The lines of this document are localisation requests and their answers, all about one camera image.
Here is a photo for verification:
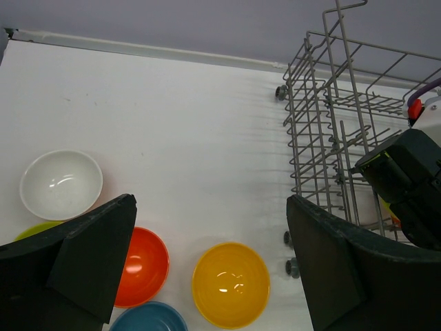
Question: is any white orange-bottom bowl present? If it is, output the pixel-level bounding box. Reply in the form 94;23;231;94
19;150;103;221

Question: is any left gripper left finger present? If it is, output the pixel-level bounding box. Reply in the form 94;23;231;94
1;194;137;330

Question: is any large yellow bowl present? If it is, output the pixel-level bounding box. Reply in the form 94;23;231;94
192;242;271;330

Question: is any blue bowl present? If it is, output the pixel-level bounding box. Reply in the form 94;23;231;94
110;301;188;331

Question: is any small yellow bowl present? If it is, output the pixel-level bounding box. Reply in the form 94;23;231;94
380;198;401;227

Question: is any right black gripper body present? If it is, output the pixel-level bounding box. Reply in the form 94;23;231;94
354;129;440;249

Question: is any orange bowl left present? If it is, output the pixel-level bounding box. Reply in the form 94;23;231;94
114;227;170;308

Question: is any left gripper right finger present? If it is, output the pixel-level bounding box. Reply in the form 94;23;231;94
287;195;440;330

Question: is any grey wire dish rack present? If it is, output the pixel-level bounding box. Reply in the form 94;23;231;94
274;0;441;279

